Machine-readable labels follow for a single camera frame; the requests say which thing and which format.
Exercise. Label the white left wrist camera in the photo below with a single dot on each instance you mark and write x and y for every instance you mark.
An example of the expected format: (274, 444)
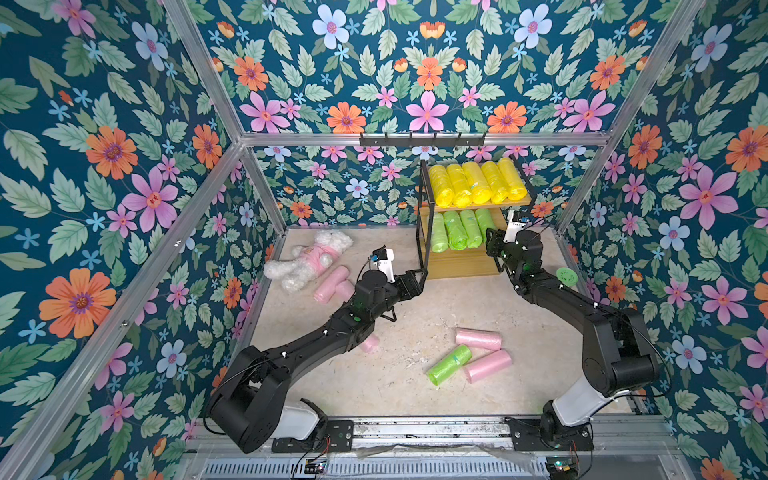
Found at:
(383, 259)

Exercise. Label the pink trash bag roll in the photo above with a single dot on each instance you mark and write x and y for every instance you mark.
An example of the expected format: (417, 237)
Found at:
(487, 340)
(327, 288)
(487, 366)
(370, 344)
(344, 290)

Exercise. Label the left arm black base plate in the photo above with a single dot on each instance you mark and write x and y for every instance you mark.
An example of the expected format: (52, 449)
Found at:
(303, 427)

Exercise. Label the black wall hook rail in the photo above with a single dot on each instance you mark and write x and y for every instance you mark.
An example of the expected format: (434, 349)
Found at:
(402, 141)

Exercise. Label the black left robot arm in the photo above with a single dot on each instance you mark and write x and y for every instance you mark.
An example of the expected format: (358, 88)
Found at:
(248, 403)

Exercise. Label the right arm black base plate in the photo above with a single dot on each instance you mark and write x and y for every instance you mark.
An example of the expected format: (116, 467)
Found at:
(547, 434)

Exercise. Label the white pink plush toy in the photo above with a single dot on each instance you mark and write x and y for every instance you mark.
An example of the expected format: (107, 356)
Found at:
(308, 262)

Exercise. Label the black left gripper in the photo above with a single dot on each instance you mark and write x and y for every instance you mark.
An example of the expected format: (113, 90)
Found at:
(412, 290)

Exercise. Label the wooden shelf with black frame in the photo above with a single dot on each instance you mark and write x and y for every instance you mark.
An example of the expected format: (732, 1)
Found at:
(469, 262)

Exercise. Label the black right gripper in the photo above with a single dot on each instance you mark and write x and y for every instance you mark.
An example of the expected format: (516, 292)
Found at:
(500, 247)

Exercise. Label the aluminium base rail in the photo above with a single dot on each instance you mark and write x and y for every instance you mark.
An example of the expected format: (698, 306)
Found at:
(613, 446)

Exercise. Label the yellow trash bag roll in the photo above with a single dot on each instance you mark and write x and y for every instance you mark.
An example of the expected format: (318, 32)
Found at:
(496, 182)
(515, 185)
(441, 185)
(478, 184)
(463, 197)

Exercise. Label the green trash bag roll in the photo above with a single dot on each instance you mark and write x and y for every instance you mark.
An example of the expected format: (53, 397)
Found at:
(439, 236)
(449, 365)
(485, 221)
(474, 239)
(455, 231)

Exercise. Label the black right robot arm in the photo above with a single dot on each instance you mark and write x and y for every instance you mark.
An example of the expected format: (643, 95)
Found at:
(617, 356)

